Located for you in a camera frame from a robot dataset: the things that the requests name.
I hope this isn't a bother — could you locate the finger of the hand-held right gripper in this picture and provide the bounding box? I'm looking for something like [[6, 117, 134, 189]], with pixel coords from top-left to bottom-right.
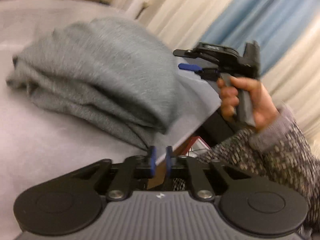
[[173, 49, 201, 58], [178, 63, 221, 80]]

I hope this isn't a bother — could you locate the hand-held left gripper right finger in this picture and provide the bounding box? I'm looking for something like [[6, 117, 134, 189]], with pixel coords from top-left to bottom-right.
[[164, 145, 252, 201]]

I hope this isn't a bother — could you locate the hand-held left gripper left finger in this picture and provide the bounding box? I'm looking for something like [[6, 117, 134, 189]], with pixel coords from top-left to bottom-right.
[[76, 146, 158, 201]]

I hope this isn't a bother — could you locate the grey knit sweater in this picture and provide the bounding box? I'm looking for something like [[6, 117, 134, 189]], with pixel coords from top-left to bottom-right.
[[6, 17, 181, 151]]

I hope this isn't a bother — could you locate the person's right forearm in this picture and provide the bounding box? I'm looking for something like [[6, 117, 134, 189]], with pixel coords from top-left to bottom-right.
[[195, 104, 320, 232]]

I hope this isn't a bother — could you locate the person's right hand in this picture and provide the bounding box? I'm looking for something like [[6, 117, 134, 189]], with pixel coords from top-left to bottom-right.
[[216, 76, 280, 133]]

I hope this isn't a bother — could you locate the person's patterned sweater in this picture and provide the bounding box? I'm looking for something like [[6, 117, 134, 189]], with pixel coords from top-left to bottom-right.
[[171, 178, 187, 191]]

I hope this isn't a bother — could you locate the red and white box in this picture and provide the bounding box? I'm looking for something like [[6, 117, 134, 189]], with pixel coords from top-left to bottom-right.
[[186, 135, 213, 158]]

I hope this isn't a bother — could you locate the cream curtain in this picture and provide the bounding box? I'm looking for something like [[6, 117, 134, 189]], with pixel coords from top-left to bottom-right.
[[91, 0, 320, 145]]

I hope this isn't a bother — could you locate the blue curtain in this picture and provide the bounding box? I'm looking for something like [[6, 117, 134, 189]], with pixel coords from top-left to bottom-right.
[[200, 0, 320, 77]]

